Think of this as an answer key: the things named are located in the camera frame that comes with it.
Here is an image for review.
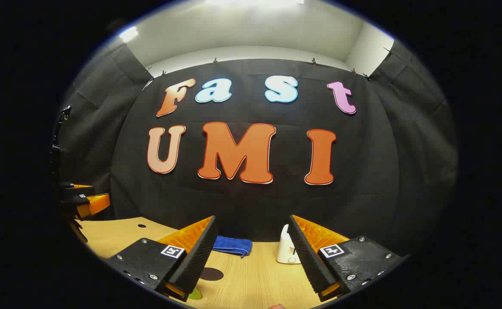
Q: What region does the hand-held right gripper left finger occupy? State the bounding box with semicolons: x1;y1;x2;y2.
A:
105;215;218;302

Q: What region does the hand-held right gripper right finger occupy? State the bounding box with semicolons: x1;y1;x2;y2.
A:
288;215;410;302

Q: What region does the dark round coaster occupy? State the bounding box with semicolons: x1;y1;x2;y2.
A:
200;267;224;282

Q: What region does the white toaster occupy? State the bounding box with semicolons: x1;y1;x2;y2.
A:
276;224;302;264

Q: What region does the blue folded towel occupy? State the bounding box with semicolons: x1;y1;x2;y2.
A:
212;235;253;258

